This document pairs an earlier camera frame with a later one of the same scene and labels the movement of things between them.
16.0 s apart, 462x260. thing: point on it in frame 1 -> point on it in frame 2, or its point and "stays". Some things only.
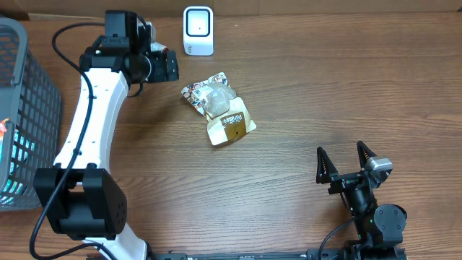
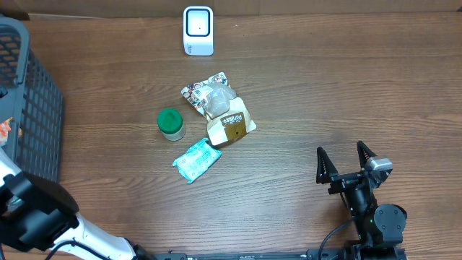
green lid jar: [157, 47] -> [170, 123]
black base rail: [310, 254] stays
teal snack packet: [22, 148] -> [196, 159]
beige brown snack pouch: [227, 115] stays
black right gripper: [327, 170] stays
